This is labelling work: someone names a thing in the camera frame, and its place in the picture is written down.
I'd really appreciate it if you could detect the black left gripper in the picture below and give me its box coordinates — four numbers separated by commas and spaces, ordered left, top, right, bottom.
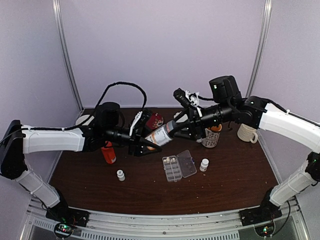
104, 124, 164, 157

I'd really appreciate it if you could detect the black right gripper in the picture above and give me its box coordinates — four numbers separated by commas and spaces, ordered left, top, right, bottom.
168, 101, 233, 142

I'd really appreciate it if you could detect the grey bottle cap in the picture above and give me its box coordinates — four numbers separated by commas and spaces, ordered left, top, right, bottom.
165, 120, 177, 134

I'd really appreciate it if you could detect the grey cap pill bottle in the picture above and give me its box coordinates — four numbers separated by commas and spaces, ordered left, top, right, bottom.
145, 124, 173, 147

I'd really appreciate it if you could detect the clear plastic pill organizer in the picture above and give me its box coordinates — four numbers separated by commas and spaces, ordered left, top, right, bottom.
162, 150, 197, 183

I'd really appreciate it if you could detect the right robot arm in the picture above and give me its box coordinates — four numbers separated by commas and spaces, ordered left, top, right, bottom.
171, 75, 320, 221

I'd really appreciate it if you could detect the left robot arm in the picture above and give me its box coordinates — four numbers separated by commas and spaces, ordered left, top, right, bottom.
0, 102, 161, 222

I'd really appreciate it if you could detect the floral mug yellow inside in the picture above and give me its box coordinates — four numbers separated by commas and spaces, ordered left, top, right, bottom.
201, 124, 223, 148

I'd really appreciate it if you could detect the red floral plate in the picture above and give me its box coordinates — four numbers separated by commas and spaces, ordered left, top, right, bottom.
145, 112, 164, 131

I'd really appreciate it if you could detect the orange pill bottle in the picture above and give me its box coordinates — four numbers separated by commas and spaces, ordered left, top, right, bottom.
101, 146, 117, 164

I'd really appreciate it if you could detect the small white dropper bottle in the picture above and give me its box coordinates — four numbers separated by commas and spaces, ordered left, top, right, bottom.
116, 169, 126, 182

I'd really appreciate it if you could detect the small white pill bottle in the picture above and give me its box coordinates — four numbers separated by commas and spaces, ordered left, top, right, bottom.
199, 158, 209, 172

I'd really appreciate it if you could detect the cream ribbed mug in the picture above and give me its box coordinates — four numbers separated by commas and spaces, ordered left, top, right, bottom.
237, 123, 258, 144

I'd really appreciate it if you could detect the white ceramic bowl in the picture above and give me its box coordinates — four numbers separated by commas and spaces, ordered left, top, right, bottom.
75, 114, 95, 126

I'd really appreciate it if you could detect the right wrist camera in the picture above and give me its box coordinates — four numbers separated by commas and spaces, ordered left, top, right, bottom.
173, 88, 200, 108

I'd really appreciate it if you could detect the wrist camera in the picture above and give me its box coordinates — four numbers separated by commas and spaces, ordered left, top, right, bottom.
129, 109, 152, 137
173, 88, 200, 108

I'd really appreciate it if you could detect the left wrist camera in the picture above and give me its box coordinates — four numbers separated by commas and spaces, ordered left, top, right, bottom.
129, 109, 152, 137

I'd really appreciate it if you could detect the aluminium front rail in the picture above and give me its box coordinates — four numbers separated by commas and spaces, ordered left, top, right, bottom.
19, 197, 311, 240

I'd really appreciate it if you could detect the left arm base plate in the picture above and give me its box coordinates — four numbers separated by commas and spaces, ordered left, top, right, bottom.
45, 203, 90, 227

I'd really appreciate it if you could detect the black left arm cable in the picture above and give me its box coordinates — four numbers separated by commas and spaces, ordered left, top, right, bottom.
59, 81, 148, 133

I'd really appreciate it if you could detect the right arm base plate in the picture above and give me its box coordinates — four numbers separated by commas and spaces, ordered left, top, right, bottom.
239, 205, 283, 226

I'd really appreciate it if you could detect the left aluminium frame post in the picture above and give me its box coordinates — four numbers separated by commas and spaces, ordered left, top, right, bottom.
52, 0, 84, 112

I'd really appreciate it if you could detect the aluminium frame post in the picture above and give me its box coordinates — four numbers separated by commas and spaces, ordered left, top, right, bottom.
52, 0, 84, 112
246, 0, 272, 98

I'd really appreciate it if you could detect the right aluminium frame post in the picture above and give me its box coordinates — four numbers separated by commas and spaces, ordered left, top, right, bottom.
246, 0, 272, 98

